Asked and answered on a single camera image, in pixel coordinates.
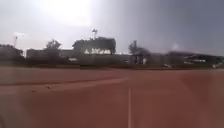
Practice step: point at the long low building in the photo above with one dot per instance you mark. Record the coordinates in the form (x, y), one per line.
(100, 59)

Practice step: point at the clump of dark trees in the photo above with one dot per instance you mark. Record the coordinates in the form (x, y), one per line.
(95, 44)

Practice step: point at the lone dark tree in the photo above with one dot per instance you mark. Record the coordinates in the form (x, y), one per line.
(137, 52)

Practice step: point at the floodlight pole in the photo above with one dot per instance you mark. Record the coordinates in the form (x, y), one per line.
(95, 33)

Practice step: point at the small tree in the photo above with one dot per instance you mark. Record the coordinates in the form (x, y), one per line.
(53, 45)

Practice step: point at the low building with flat roof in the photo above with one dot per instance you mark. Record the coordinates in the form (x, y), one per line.
(196, 58)

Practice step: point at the thin pale pole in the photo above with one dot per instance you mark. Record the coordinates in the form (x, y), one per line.
(15, 40)

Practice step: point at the dark building with trees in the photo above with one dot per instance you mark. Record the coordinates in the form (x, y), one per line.
(10, 53)

